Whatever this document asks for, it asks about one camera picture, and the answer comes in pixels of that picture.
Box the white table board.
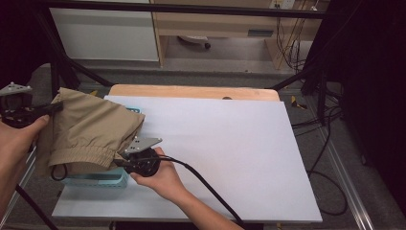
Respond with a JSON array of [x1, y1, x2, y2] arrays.
[[51, 95, 324, 223]]

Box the person's left hand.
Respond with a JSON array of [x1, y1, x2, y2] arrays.
[[0, 114, 52, 169]]

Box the wooden table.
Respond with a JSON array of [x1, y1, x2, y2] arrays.
[[108, 83, 281, 103]]

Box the aluminium floor rail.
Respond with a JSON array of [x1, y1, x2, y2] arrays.
[[6, 148, 37, 209], [324, 140, 374, 230]]

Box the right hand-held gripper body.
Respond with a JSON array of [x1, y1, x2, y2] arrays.
[[122, 136, 164, 178]]

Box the right hand-held gripper cable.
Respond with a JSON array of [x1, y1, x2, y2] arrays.
[[145, 154, 245, 226]]

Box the black metal crossbar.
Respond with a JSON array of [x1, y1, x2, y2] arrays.
[[32, 0, 336, 19]]

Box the black curtain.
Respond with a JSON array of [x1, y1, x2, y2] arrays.
[[0, 0, 54, 89], [319, 0, 406, 209]]

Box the black metal stand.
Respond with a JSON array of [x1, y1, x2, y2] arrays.
[[269, 60, 344, 127], [32, 12, 115, 99]]

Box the office chair base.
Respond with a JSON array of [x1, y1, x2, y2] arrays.
[[176, 34, 213, 51]]

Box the hand-held gripper cable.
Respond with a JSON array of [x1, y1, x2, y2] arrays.
[[13, 185, 60, 230], [145, 154, 245, 226]]

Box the white power strip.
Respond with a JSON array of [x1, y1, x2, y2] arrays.
[[269, 0, 296, 10]]

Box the hanging desk cables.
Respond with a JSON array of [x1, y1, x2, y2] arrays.
[[276, 15, 307, 73]]

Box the white cabinet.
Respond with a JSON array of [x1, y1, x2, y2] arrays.
[[50, 8, 160, 62]]

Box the left hand-held gripper cable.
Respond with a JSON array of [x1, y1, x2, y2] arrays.
[[13, 185, 60, 230]]

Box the bundle of black floor cables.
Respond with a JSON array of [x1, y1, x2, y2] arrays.
[[291, 89, 344, 128]]

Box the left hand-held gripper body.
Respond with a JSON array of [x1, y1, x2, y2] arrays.
[[0, 81, 34, 129]]

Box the black floor cable loop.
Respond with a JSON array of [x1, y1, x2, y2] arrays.
[[305, 127, 349, 217]]

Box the tan drawstring shorts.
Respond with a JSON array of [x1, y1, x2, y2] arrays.
[[34, 86, 147, 181]]

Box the light blue perforated basket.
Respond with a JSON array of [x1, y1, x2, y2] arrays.
[[61, 106, 143, 189]]

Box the person's right hand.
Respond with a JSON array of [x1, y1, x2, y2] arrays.
[[129, 147, 190, 204]]

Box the wooden desk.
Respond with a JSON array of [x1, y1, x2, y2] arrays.
[[149, 0, 329, 70]]

